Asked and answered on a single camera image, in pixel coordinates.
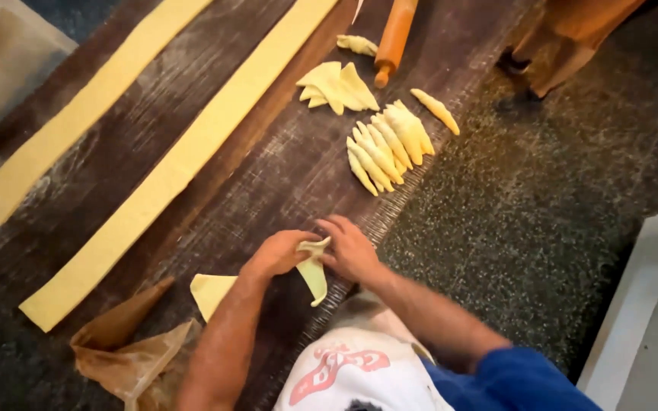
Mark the thin white blade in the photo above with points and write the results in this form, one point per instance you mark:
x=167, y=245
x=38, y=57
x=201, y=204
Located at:
x=357, y=8

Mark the group of rolled croissants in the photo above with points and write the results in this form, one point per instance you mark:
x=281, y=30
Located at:
x=389, y=145

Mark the small flat yellow dough triangle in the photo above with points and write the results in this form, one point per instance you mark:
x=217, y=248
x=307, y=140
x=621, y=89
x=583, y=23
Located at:
x=313, y=97

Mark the person's right hand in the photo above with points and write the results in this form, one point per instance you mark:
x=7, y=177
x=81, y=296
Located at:
x=355, y=254

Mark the long narrow yellow dough strip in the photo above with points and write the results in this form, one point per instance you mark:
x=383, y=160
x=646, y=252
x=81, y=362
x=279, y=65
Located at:
x=89, y=105

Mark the blue shirt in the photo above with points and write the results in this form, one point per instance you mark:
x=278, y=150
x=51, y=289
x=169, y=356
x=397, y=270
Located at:
x=506, y=382

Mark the wooden rolling pin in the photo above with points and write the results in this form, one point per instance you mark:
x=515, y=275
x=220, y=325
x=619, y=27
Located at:
x=394, y=37

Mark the person's left hand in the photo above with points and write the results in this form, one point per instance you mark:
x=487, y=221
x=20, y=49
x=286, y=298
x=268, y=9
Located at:
x=277, y=254

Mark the crumpled brown paper bag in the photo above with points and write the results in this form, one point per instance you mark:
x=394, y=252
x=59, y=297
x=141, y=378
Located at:
x=129, y=354

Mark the person's right fingers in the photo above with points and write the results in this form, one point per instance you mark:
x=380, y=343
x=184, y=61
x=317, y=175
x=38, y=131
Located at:
x=337, y=228

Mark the half-rolled yellow dough piece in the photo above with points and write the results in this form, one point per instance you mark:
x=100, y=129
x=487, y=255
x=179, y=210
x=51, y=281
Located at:
x=313, y=274

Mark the crumpled yellow dough scrap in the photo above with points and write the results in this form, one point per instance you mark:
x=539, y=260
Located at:
x=356, y=44

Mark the white apron with red print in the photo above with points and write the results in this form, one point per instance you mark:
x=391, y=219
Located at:
x=357, y=365

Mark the long wide yellow dough strip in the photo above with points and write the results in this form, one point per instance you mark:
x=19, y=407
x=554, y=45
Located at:
x=180, y=165

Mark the white cabinet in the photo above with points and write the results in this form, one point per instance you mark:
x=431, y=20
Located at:
x=643, y=319

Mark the person's left fingers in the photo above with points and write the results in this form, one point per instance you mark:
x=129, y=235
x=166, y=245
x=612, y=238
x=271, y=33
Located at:
x=306, y=236

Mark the single rolled dough croissant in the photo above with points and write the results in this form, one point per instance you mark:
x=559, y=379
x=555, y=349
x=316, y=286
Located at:
x=435, y=110

